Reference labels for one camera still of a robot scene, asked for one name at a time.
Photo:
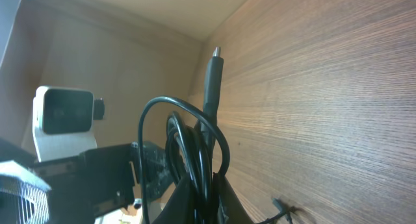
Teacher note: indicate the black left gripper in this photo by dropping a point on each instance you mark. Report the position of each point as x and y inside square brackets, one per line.
[99, 181]

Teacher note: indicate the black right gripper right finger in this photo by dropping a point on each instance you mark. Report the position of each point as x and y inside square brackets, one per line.
[230, 209]

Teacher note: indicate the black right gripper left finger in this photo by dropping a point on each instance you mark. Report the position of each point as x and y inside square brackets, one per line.
[180, 207]

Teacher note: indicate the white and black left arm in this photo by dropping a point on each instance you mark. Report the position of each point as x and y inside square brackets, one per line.
[23, 193]

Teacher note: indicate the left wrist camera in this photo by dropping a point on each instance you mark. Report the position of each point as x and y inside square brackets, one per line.
[62, 121]

